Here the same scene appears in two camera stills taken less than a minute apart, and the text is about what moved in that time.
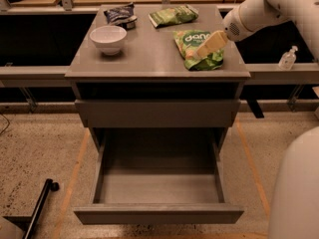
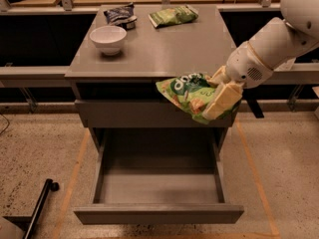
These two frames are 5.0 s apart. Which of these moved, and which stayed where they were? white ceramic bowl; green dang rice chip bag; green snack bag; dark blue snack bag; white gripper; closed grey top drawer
Moved: white gripper; green dang rice chip bag
Stayed: white ceramic bowl; green snack bag; dark blue snack bag; closed grey top drawer
